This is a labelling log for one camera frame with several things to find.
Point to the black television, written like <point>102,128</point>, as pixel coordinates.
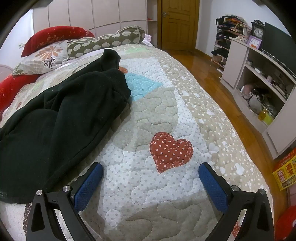
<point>280,46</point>

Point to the red long pillow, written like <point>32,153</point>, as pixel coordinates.
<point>11,85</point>

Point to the black pants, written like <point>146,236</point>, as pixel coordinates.
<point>46,139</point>

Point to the cluttered shoe rack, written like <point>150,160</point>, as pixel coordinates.
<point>228,27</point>

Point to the red pillow by wall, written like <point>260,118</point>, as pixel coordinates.
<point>51,35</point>

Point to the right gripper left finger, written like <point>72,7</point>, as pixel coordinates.
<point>43,223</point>

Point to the purple small clock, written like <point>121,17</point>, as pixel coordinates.
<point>254,42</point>

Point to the white wardrobe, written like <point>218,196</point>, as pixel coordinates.
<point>99,17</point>

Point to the pink bed sheet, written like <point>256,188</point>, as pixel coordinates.
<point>147,40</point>

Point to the olive bolster pillow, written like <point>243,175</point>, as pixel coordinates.
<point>128,35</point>

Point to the black ornate clock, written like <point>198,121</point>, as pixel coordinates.
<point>258,29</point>

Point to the white tv cabinet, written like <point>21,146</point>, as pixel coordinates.
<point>265,93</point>

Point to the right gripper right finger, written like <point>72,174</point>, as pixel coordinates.
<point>231,200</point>

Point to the floral pillow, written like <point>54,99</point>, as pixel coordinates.
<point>43,60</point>

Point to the yellow red box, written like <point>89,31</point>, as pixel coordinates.
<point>284,171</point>

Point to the wooden door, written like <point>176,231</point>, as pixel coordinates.
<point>178,24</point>

